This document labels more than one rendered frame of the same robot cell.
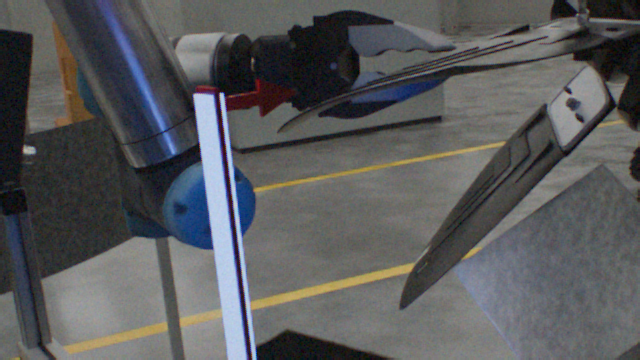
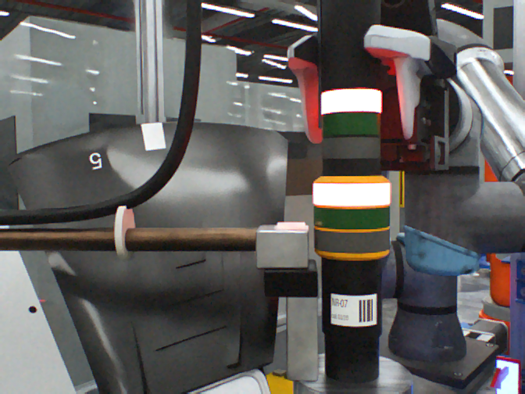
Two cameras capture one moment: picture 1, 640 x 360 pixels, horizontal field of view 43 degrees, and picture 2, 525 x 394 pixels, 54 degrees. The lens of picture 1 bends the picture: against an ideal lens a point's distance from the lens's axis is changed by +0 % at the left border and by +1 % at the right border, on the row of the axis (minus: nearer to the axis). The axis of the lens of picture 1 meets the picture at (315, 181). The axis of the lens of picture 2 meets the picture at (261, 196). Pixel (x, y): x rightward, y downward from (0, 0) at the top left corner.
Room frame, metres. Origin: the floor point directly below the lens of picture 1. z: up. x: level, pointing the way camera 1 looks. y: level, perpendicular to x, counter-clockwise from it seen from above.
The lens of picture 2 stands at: (0.95, -0.37, 1.41)
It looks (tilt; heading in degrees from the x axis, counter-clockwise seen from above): 3 degrees down; 162
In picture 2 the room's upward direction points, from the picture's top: 1 degrees counter-clockwise
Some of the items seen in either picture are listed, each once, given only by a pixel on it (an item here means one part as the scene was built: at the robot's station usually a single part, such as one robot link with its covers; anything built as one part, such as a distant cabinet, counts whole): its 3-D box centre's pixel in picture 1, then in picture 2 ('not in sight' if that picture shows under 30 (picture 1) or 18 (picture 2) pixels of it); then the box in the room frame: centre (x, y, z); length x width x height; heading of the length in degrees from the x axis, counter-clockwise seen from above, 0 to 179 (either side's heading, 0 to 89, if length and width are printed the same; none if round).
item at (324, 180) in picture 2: not in sight; (351, 215); (0.68, -0.23, 1.38); 0.04 x 0.04 x 0.05
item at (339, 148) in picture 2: not in sight; (351, 148); (0.68, -0.23, 1.42); 0.03 x 0.03 x 0.01
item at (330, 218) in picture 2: not in sight; (351, 215); (0.68, -0.23, 1.38); 0.04 x 0.04 x 0.01
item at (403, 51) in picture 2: not in sight; (401, 87); (0.68, -0.20, 1.45); 0.09 x 0.03 x 0.06; 142
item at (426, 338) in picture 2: not in sight; (426, 324); (0.06, 0.25, 1.09); 0.15 x 0.15 x 0.10
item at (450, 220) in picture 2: not in sight; (456, 219); (0.49, -0.01, 1.35); 0.11 x 0.08 x 0.11; 71
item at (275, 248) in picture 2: not in sight; (334, 310); (0.67, -0.24, 1.32); 0.09 x 0.07 x 0.10; 68
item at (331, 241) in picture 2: not in sight; (351, 237); (0.68, -0.23, 1.37); 0.04 x 0.04 x 0.01
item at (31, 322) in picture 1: (23, 266); not in sight; (0.93, 0.36, 0.96); 0.03 x 0.03 x 0.20; 33
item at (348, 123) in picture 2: not in sight; (351, 126); (0.68, -0.23, 1.43); 0.03 x 0.03 x 0.01
